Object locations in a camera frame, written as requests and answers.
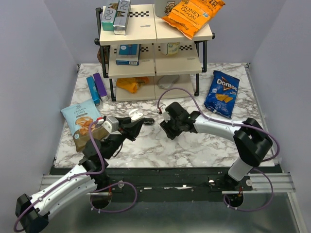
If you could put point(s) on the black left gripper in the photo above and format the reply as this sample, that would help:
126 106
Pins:
130 130

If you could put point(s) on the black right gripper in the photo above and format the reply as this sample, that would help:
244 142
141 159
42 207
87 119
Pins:
170 133

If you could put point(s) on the white earbud charging case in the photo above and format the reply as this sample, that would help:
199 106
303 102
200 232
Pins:
135 115

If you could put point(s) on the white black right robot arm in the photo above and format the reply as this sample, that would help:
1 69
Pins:
251 141

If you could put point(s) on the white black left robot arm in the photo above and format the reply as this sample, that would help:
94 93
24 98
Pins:
107 135

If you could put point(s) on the orange plastic bag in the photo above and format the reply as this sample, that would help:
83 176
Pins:
132 85

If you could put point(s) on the blue Doritos bag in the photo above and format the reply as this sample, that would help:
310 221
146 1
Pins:
222 94

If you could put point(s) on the cassava chips bag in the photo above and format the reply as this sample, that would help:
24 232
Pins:
79 117

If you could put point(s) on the purple tube box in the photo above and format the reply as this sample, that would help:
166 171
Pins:
100 87

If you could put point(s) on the beige three-tier shelf rack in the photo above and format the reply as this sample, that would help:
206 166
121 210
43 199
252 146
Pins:
148 30

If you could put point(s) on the blue tube box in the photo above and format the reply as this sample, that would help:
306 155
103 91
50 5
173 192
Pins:
93 90

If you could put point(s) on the white printed mug middle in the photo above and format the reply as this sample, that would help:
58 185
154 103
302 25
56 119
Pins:
169 49

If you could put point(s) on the white printed mug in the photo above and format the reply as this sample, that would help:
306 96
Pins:
169 49
163 7

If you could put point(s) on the blue white box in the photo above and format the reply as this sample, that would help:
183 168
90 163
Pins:
128 54

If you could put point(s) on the brown object behind rack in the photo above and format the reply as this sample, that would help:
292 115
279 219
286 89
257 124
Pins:
103 52

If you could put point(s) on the silver toothpaste box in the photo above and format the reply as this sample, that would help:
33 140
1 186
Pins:
121 19

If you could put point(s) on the orange honey dijon chips bag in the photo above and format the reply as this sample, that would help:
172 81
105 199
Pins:
190 16

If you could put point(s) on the white printed mug top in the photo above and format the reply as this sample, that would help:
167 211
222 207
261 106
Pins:
163 7

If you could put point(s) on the teal toothpaste box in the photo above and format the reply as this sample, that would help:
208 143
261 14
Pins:
109 15

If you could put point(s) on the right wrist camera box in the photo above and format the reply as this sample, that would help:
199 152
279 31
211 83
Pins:
166 116

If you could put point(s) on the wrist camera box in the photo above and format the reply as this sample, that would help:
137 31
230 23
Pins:
111 124
166 116

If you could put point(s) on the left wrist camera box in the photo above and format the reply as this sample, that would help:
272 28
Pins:
111 124

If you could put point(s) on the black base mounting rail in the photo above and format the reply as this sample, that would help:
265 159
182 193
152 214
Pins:
168 185

